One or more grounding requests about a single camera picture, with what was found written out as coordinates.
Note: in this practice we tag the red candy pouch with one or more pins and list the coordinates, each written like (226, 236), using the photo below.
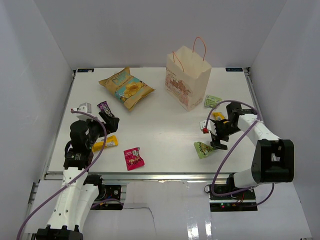
(133, 159)

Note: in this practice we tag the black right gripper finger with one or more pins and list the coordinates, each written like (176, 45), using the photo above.
(222, 146)
(214, 141)

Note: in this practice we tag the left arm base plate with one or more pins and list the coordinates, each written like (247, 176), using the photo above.
(105, 191)

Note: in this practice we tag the brown potato chips bag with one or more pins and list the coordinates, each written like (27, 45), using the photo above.
(128, 89)

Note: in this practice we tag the yellow snack bar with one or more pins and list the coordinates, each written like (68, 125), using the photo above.
(218, 116)
(111, 141)

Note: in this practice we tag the green triangular snack pack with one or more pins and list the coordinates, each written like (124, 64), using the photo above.
(203, 150)

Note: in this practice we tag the aluminium front rail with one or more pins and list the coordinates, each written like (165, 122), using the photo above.
(156, 176)

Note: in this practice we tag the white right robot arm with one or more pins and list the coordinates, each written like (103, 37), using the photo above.
(273, 159)

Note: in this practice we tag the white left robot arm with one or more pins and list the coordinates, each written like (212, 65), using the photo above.
(79, 190)

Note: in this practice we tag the cream paper gift bag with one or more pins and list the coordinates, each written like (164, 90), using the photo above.
(187, 76)

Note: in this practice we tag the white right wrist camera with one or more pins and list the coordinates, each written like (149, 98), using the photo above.
(207, 127)

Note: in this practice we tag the brown m&m's candy pack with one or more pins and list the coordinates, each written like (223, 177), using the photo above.
(104, 107)

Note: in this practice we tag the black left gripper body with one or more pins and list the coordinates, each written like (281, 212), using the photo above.
(96, 129)

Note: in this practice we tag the yellow snack bar right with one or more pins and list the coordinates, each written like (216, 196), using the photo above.
(218, 116)

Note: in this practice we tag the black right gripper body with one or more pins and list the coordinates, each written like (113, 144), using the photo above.
(224, 130)

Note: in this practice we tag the yellow snack bar left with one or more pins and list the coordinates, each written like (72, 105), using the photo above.
(111, 141)

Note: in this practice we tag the light green snack pouch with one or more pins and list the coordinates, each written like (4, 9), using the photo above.
(211, 101)

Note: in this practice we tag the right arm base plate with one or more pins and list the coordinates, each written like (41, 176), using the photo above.
(240, 202)

